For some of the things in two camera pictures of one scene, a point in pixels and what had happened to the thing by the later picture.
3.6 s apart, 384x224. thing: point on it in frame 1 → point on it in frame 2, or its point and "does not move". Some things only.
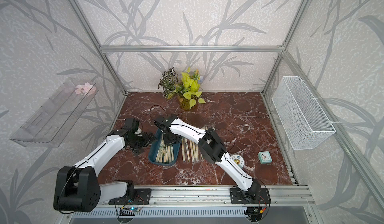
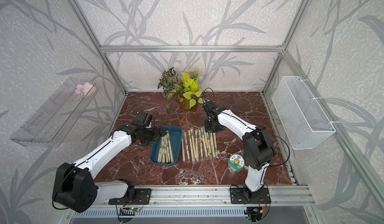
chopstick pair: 196,152 does not move
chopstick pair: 188,149 does not move
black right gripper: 176,139 → 208,130
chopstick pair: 183,147 does not move
